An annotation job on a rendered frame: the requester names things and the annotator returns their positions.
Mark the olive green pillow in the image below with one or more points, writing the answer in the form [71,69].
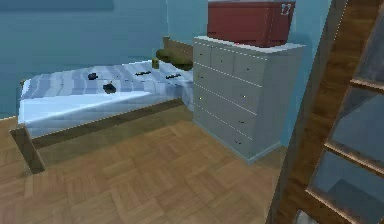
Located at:
[175,58]

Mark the wooden door with glass panes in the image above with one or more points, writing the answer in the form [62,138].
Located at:
[336,126]

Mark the black and tan gloves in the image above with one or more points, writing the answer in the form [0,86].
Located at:
[109,88]

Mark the white chest of drawers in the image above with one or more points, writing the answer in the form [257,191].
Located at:
[230,93]

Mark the dark red box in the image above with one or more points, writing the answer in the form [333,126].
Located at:
[246,21]

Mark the flat black remote control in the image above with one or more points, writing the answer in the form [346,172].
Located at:
[173,76]
[143,73]

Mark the small tan cup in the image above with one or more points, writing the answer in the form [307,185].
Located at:
[155,63]

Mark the bed with pale blue bedding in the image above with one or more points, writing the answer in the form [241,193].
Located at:
[83,103]

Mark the small black object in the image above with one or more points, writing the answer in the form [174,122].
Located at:
[92,76]

